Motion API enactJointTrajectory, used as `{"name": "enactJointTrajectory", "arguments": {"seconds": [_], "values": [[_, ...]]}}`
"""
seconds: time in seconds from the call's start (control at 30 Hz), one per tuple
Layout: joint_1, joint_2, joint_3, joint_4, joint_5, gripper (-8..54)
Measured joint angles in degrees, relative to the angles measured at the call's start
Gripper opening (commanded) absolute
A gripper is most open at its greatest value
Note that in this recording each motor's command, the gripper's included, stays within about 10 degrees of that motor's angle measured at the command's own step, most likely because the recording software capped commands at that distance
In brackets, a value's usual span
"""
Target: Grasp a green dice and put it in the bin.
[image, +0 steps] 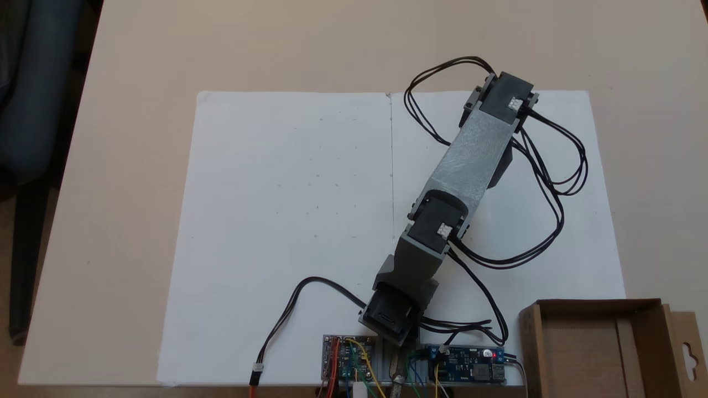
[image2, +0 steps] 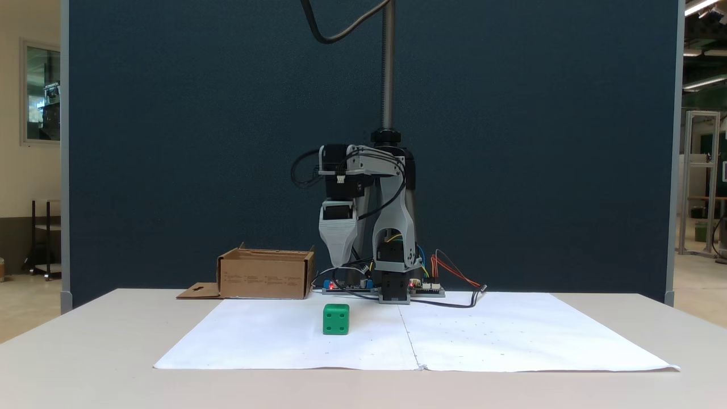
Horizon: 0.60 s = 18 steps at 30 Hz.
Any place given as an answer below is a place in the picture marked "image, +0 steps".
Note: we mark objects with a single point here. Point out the blue circuit board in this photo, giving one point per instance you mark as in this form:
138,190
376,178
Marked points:
470,367

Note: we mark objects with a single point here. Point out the dark blue chair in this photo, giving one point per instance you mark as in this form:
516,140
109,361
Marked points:
33,83

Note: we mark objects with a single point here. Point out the brown cardboard box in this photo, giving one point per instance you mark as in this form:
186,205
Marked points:
608,354

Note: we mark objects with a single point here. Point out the metal clamp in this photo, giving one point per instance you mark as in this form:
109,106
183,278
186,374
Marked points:
397,378

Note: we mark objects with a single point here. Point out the white plug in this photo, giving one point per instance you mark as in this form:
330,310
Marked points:
359,390

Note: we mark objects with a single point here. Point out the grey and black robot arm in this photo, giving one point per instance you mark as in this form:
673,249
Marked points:
470,160

